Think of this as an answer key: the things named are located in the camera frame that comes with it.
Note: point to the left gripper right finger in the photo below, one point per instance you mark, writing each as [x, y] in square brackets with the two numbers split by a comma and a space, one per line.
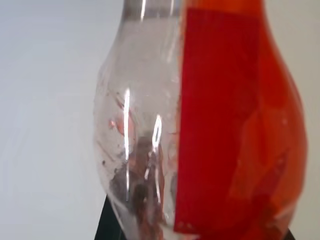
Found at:
[291, 236]

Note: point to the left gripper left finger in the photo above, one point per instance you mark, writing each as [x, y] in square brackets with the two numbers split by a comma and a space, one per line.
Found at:
[107, 225]

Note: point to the clear bottle with red label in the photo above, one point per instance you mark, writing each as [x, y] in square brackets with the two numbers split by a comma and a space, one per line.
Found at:
[215, 120]

